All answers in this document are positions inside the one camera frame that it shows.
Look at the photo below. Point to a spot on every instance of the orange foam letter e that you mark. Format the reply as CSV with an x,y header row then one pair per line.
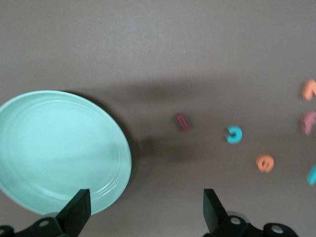
x,y
264,169

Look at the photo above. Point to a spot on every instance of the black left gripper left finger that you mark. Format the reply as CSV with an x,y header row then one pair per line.
x,y
74,212

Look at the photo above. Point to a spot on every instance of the teal foam letter d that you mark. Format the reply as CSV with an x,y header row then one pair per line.
x,y
311,175

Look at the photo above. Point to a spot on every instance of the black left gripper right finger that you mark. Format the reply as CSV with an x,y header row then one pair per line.
x,y
214,214

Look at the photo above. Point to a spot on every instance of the orange foam letter v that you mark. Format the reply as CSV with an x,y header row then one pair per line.
x,y
307,90

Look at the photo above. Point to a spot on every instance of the dark red foam letter l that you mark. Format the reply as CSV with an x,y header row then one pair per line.
x,y
183,122

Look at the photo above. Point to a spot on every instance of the pink foam letter f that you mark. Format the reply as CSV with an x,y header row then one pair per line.
x,y
308,123

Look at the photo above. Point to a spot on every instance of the teal foam letter c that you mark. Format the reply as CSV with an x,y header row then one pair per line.
x,y
238,137

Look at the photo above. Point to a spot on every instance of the light green plate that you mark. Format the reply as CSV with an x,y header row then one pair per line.
x,y
61,148

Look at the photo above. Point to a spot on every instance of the brown table cover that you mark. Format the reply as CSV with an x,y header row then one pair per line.
x,y
148,49

